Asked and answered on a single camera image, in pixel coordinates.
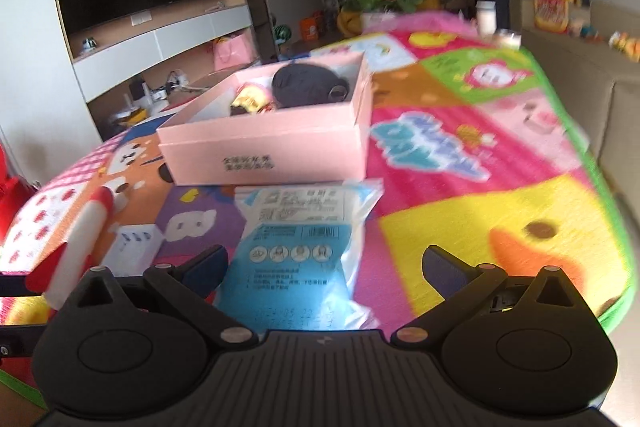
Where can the white wooden television cabinet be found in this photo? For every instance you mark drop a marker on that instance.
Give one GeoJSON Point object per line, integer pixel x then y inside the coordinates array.
{"type": "Point", "coordinates": [190, 37]}

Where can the yellow bag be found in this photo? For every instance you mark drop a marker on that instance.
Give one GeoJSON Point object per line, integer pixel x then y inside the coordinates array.
{"type": "Point", "coordinates": [131, 117]}

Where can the black router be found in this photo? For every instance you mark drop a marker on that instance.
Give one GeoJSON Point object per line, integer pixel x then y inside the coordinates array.
{"type": "Point", "coordinates": [136, 92]}

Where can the orange yellow plush toy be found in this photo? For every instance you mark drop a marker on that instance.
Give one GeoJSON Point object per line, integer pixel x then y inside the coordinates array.
{"type": "Point", "coordinates": [627, 46]}

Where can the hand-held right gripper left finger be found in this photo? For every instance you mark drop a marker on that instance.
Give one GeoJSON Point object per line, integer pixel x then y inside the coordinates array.
{"type": "Point", "coordinates": [207, 264]}

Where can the pink shopping bag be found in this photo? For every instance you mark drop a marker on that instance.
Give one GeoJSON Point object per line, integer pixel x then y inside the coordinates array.
{"type": "Point", "coordinates": [234, 52]}

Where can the blue wet wipes packet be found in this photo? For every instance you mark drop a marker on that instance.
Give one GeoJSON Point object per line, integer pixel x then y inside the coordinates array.
{"type": "Point", "coordinates": [285, 267]}

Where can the red cloth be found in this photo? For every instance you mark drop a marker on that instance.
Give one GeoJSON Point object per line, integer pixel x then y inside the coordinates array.
{"type": "Point", "coordinates": [12, 187]}

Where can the colourful cartoon play mat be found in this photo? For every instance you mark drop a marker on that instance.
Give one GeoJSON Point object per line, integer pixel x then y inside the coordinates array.
{"type": "Point", "coordinates": [450, 227]}

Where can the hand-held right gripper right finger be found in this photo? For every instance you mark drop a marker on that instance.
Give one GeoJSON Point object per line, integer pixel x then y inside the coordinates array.
{"type": "Point", "coordinates": [442, 272]}

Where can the white flower pot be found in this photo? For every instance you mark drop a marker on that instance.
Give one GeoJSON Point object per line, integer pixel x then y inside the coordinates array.
{"type": "Point", "coordinates": [380, 17]}

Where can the white power strip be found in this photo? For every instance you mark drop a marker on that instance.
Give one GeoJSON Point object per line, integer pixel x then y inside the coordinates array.
{"type": "Point", "coordinates": [132, 252]}

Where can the beige sofa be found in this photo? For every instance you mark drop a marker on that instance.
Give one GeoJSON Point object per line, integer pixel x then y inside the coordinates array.
{"type": "Point", "coordinates": [600, 77]}

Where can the watermelon ball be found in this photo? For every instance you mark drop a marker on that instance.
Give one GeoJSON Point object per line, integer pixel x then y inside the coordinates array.
{"type": "Point", "coordinates": [282, 34]}

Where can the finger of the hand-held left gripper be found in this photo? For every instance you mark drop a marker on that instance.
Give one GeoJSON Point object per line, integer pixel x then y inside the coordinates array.
{"type": "Point", "coordinates": [15, 342]}
{"type": "Point", "coordinates": [15, 284]}

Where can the orange box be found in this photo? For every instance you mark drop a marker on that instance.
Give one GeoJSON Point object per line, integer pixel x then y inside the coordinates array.
{"type": "Point", "coordinates": [309, 28]}

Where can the white red rocket toy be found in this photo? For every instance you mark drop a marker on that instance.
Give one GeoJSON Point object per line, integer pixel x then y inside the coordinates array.
{"type": "Point", "coordinates": [75, 252]}

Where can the white thermos bottle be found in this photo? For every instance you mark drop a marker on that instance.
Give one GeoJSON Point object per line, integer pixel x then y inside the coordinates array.
{"type": "Point", "coordinates": [486, 18]}

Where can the pink gift box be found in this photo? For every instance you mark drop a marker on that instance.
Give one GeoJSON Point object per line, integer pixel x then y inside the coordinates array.
{"type": "Point", "coordinates": [275, 152]}

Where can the small plush toy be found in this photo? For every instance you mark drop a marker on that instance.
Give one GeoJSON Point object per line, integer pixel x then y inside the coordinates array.
{"type": "Point", "coordinates": [586, 30]}

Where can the black plush cat toy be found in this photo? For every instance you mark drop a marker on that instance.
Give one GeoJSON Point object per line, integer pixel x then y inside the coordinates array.
{"type": "Point", "coordinates": [300, 84]}

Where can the colourful gift bag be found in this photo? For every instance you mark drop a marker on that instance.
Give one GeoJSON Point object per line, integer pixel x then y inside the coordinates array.
{"type": "Point", "coordinates": [551, 13]}

